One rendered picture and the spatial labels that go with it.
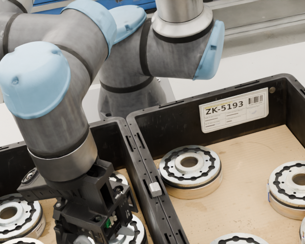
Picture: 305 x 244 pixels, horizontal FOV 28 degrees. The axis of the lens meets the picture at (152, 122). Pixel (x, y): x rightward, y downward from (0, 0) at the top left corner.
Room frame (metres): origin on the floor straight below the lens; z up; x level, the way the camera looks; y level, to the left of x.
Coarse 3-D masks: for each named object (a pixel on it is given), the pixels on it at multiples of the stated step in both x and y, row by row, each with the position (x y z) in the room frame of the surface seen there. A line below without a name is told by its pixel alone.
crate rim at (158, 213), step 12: (108, 120) 0.84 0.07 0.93; (120, 120) 0.83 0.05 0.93; (12, 144) 0.81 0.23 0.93; (24, 144) 0.81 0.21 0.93; (132, 144) 0.76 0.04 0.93; (132, 156) 0.73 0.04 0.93; (144, 168) 0.70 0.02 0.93; (144, 180) 0.67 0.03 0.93; (144, 192) 0.65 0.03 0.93; (156, 204) 0.62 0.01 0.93; (156, 216) 0.59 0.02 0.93; (168, 228) 0.57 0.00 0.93; (168, 240) 0.56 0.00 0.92
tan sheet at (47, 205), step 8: (128, 176) 0.81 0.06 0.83; (40, 200) 0.78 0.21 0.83; (48, 200) 0.78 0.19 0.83; (56, 200) 0.77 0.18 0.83; (136, 200) 0.74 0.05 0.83; (48, 208) 0.76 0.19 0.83; (48, 216) 0.74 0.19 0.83; (48, 224) 0.72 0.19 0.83; (144, 224) 0.69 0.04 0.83; (48, 232) 0.70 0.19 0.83; (40, 240) 0.69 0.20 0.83; (48, 240) 0.69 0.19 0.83
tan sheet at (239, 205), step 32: (288, 128) 0.87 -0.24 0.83; (160, 160) 0.84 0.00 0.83; (224, 160) 0.81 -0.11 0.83; (256, 160) 0.79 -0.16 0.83; (288, 160) 0.78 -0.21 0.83; (224, 192) 0.73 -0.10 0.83; (256, 192) 0.71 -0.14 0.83; (192, 224) 0.67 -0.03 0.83; (224, 224) 0.66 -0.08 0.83; (256, 224) 0.65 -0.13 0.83; (288, 224) 0.64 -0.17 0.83
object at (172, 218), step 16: (256, 80) 0.89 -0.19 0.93; (272, 80) 0.88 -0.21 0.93; (288, 80) 0.87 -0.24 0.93; (192, 96) 0.87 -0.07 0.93; (208, 96) 0.86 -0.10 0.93; (304, 96) 0.81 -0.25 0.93; (144, 112) 0.84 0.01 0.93; (144, 144) 0.76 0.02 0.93; (144, 160) 0.72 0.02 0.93; (176, 224) 0.57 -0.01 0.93; (176, 240) 0.54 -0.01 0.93
